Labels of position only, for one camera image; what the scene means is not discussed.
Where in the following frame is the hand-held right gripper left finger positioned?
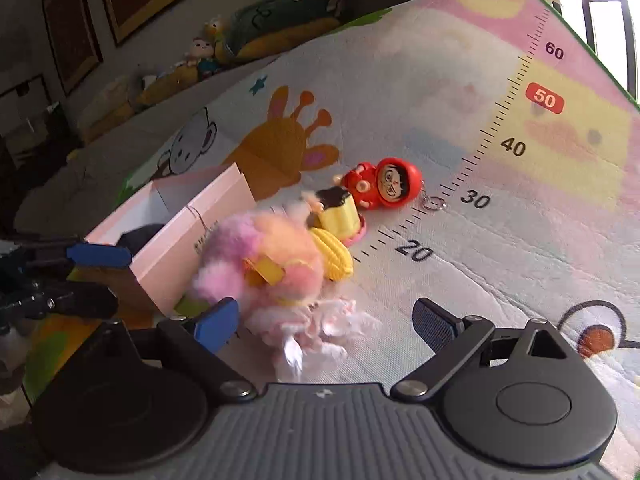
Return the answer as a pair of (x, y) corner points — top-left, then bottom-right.
(97, 297), (258, 403)

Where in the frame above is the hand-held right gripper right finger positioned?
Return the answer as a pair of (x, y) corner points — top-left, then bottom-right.
(390, 297), (583, 403)

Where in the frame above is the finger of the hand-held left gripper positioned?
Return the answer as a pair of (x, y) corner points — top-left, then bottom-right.
(0, 280), (121, 322)
(0, 234), (133, 281)

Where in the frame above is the pink cardboard box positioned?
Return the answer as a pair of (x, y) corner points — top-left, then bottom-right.
(84, 162), (261, 316)

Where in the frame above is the pink fluffy plush toy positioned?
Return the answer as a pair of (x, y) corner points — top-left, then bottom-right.
(190, 210), (326, 311)

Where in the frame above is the yellow corn toy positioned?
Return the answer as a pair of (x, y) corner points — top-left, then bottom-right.
(307, 227), (356, 281)

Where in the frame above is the yellow pudding toy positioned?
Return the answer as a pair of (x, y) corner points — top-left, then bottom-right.
(315, 186), (368, 247)

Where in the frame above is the red doll keychain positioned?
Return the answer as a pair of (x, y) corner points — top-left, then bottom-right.
(340, 157), (446, 211)

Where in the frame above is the grey bed sheet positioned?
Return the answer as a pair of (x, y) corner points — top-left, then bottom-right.
(15, 55), (281, 236)

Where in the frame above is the beige folded blanket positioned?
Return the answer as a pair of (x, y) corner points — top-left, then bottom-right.
(77, 77), (136, 143)

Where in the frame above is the glass fish tank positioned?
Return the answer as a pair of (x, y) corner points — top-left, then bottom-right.
(0, 75), (66, 171)

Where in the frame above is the cartoon printed play mat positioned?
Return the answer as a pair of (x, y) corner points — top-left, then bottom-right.
(22, 0), (640, 480)

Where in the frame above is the cartoon child plush doll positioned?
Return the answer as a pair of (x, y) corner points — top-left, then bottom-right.
(185, 37), (223, 81)

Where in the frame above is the small framed red picture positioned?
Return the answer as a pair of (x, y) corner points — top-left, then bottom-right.
(42, 0), (103, 96)

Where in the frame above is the yellow duck plush toy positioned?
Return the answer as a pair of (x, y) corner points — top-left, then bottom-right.
(202, 15), (231, 56)

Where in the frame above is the green yellow plush cushion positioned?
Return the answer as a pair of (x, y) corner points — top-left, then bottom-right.
(222, 0), (358, 63)

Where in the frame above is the window frame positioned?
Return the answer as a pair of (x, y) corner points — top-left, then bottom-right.
(550, 0), (640, 106)

